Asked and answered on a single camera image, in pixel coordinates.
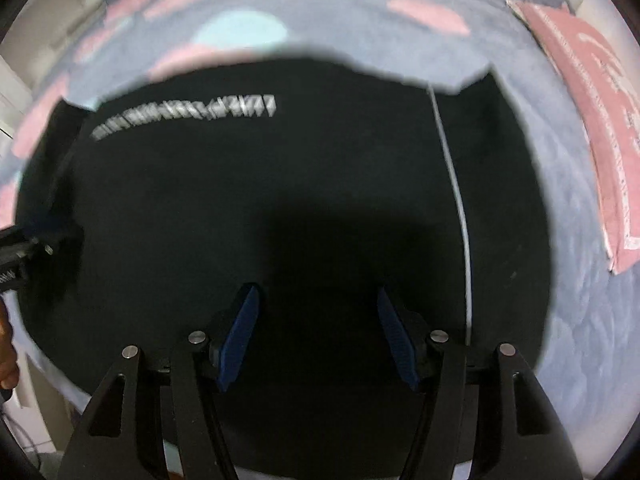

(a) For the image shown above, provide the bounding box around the black hooded jacket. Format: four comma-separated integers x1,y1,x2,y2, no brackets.
15,58,552,479

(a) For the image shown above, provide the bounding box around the person's left hand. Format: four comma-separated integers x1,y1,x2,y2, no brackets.
0,300,20,390

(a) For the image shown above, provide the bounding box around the pink pillow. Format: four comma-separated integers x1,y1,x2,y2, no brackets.
506,0,639,274

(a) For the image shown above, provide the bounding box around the grey floral bed blanket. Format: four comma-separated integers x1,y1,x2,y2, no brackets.
1,0,639,478

